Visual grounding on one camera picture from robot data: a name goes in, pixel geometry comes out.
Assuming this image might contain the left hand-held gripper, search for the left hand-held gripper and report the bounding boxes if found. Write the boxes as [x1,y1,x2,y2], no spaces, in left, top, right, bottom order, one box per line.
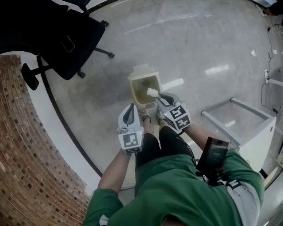
[117,103,144,154]

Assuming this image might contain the person's right leg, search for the person's right leg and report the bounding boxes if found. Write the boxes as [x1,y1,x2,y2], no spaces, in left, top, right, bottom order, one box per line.
[158,119,170,131]

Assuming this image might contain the person's right shoe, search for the person's right shoe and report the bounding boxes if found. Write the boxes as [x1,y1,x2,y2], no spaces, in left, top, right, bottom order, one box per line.
[156,105,167,124]

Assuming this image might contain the black office chair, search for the black office chair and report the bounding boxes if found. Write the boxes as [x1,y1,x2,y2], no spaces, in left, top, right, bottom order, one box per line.
[0,0,115,91]

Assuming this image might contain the person's leg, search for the person's leg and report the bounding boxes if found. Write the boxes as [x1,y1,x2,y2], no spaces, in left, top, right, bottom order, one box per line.
[158,119,170,131]
[143,118,155,136]

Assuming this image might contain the person's left shoe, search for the person's left shoe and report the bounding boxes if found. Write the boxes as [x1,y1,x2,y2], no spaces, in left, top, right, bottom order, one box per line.
[138,107,152,123]

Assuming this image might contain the black screen device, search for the black screen device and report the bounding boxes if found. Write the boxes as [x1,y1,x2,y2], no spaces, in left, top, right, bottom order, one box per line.
[195,136,229,186]

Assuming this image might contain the person's left leg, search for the person's left leg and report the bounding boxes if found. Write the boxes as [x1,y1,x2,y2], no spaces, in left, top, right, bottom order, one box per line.
[143,118,155,136]

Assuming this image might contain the long black floor cable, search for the long black floor cable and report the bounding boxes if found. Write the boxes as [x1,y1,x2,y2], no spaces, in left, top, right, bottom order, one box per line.
[267,22,283,68]

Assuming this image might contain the white paper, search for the white paper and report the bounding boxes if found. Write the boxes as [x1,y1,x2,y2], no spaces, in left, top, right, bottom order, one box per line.
[145,87,160,98]

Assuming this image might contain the white table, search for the white table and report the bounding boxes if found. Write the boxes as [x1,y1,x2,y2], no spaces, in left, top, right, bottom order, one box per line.
[201,97,277,173]

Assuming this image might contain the person's left forearm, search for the person's left forearm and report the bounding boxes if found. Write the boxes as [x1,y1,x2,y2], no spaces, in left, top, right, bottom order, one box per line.
[97,150,134,193]

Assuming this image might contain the person's shoe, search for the person's shoe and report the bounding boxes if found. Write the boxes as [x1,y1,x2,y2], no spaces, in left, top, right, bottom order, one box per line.
[156,105,167,124]
[138,107,152,123]

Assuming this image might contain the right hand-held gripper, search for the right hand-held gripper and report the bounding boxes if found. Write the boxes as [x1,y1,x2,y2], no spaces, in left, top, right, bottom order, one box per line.
[154,92,191,133]

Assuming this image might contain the person in green shirt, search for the person in green shirt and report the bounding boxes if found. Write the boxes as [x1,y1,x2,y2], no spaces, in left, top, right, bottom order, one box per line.
[83,147,265,226]

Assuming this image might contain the beige trash bin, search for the beige trash bin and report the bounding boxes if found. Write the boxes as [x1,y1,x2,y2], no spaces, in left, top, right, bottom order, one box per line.
[127,64,163,109]

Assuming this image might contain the black cable with adapter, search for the black cable with adapter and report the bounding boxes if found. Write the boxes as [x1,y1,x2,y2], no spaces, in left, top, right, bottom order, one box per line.
[260,70,279,113]

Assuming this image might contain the person's black shorts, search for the person's black shorts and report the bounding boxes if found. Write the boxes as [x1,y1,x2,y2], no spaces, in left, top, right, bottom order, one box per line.
[134,127,195,170]

